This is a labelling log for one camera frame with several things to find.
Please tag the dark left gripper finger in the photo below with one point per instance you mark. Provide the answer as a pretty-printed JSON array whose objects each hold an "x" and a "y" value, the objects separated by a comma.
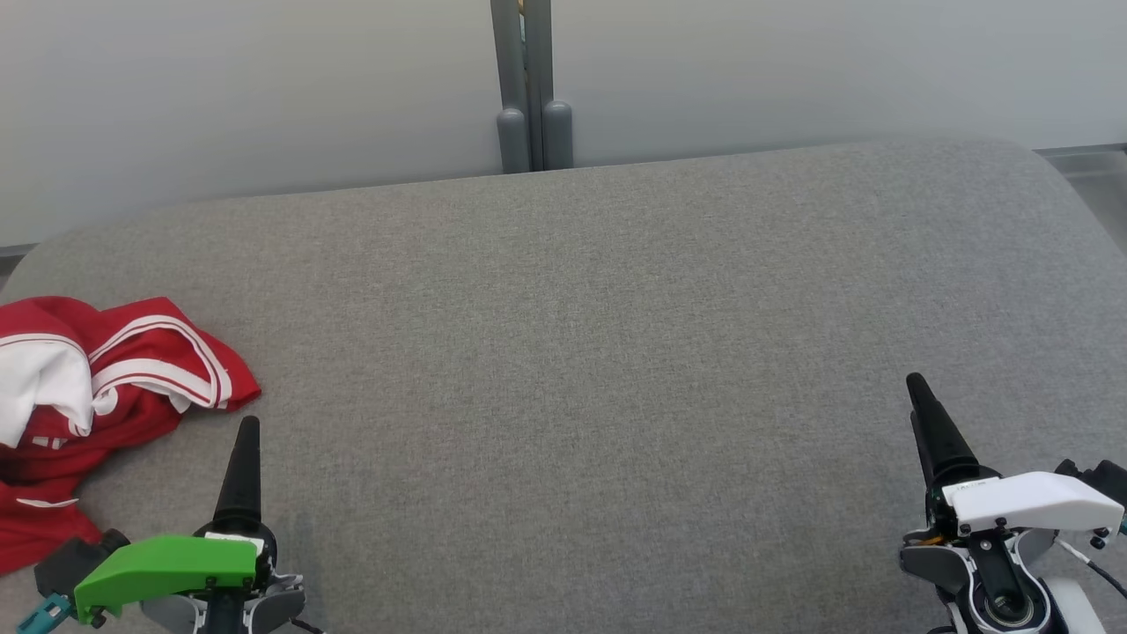
[
  {"x": 254, "y": 484},
  {"x": 232, "y": 493}
]

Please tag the red Bulls basketball jersey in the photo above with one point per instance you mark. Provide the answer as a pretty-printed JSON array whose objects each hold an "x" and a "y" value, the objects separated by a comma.
[{"x": 132, "y": 361}]

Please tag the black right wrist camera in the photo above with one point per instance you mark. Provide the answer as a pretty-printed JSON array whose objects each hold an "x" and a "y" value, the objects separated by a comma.
[{"x": 1101, "y": 480}]

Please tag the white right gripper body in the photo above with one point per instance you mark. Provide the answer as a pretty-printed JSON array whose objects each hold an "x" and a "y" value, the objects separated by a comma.
[{"x": 1030, "y": 502}]

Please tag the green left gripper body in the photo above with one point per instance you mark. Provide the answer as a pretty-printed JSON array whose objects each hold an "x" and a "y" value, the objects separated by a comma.
[{"x": 167, "y": 563}]

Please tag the grey fabric sofa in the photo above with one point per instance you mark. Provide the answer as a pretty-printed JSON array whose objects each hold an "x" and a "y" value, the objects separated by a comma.
[{"x": 572, "y": 370}]

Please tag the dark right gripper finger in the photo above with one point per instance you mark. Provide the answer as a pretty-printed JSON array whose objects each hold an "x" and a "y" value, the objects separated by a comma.
[
  {"x": 946, "y": 445},
  {"x": 924, "y": 458}
]

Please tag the grey partition post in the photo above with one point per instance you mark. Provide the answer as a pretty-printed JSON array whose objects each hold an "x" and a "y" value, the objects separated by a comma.
[{"x": 533, "y": 88}]

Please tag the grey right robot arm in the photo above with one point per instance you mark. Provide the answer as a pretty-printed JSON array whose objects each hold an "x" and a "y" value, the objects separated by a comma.
[{"x": 999, "y": 581}]

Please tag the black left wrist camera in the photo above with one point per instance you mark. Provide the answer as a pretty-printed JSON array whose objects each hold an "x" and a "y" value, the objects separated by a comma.
[{"x": 75, "y": 559}]

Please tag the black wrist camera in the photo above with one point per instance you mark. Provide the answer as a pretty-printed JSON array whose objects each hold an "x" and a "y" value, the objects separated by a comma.
[
  {"x": 75, "y": 559},
  {"x": 1101, "y": 480}
]

